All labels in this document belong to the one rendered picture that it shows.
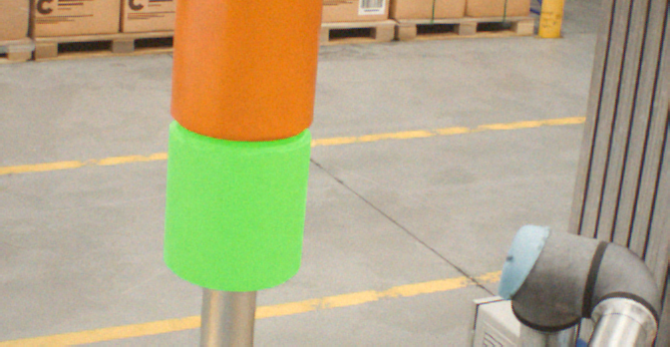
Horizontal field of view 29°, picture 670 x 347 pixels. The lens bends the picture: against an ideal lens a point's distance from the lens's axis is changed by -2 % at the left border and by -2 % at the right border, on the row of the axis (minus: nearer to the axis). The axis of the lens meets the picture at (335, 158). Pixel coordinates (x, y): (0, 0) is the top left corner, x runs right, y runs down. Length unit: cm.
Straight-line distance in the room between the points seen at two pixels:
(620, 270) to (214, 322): 144
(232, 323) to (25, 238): 544
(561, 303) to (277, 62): 151
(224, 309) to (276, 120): 8
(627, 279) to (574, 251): 9
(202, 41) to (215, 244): 7
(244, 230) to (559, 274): 147
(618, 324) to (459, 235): 445
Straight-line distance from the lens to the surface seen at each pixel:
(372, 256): 593
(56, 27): 861
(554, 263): 191
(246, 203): 45
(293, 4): 43
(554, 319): 196
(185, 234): 46
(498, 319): 264
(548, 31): 1027
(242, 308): 48
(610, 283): 189
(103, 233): 598
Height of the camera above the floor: 236
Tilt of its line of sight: 19 degrees down
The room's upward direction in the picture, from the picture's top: 5 degrees clockwise
